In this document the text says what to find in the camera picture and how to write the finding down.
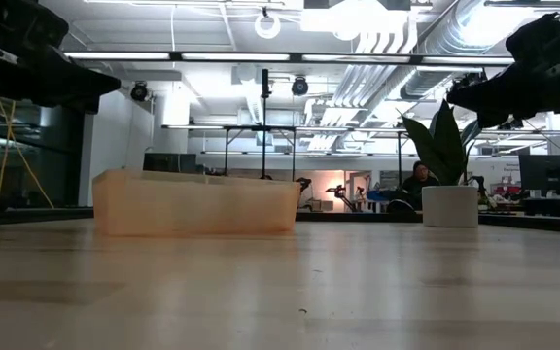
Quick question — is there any black box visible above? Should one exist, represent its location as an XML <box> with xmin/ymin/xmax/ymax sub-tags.
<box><xmin>142</xmin><ymin>152</ymin><xmax>198</xmax><ymax>174</ymax></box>

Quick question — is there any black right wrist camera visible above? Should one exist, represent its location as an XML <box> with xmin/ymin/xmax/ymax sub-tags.
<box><xmin>505</xmin><ymin>11</ymin><xmax>560</xmax><ymax>62</ymax></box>

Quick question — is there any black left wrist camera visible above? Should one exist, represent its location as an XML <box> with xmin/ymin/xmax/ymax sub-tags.
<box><xmin>14</xmin><ymin>0</ymin><xmax>71</xmax><ymax>50</ymax></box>

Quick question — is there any black computer monitor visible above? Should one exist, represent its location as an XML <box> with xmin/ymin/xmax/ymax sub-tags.
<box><xmin>518</xmin><ymin>154</ymin><xmax>560</xmax><ymax>198</ymax></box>

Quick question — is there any green leafy plant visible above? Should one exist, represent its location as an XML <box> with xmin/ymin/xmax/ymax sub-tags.
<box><xmin>398</xmin><ymin>99</ymin><xmax>487</xmax><ymax>188</ymax></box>

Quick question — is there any black office chair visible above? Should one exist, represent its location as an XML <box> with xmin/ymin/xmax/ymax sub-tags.
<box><xmin>387</xmin><ymin>199</ymin><xmax>423</xmax><ymax>216</ymax></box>

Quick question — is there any black round spotlight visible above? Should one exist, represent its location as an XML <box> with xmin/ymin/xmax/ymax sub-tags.
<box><xmin>290</xmin><ymin>75</ymin><xmax>310</xmax><ymax>97</ymax></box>
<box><xmin>129</xmin><ymin>81</ymin><xmax>151</xmax><ymax>103</ymax></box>

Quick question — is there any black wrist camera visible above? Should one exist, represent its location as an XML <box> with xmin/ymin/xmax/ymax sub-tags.
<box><xmin>14</xmin><ymin>0</ymin><xmax>71</xmax><ymax>50</ymax></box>
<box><xmin>505</xmin><ymin>11</ymin><xmax>560</xmax><ymax>62</ymax></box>

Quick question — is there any black vertical pole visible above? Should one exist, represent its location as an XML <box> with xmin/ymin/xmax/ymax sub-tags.
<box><xmin>260</xmin><ymin>68</ymin><xmax>272</xmax><ymax>181</ymax></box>

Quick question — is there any white round plant pot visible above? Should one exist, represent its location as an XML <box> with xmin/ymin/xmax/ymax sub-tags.
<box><xmin>421</xmin><ymin>185</ymin><xmax>480</xmax><ymax>228</ymax></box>

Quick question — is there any person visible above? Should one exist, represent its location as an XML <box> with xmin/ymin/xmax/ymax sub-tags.
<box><xmin>400</xmin><ymin>160</ymin><xmax>441</xmax><ymax>205</ymax></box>

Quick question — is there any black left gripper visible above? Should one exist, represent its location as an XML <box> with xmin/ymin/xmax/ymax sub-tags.
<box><xmin>0</xmin><ymin>0</ymin><xmax>123</xmax><ymax>115</ymax></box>

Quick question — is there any blue bin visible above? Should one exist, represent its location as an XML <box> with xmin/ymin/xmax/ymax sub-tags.
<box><xmin>367</xmin><ymin>189</ymin><xmax>398</xmax><ymax>202</ymax></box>

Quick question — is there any white ring light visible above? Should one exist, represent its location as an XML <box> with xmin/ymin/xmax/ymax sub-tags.
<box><xmin>253</xmin><ymin>11</ymin><xmax>283</xmax><ymax>41</ymax></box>

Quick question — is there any yellow cable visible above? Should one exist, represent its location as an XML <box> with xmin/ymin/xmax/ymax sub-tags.
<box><xmin>0</xmin><ymin>95</ymin><xmax>56</xmax><ymax>211</ymax></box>

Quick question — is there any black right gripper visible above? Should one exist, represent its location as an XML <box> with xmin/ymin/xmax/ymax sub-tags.
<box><xmin>446</xmin><ymin>56</ymin><xmax>560</xmax><ymax>129</ymax></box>

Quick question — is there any orange translucent plastic basket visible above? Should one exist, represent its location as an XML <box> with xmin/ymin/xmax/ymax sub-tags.
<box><xmin>91</xmin><ymin>168</ymin><xmax>302</xmax><ymax>238</ymax></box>

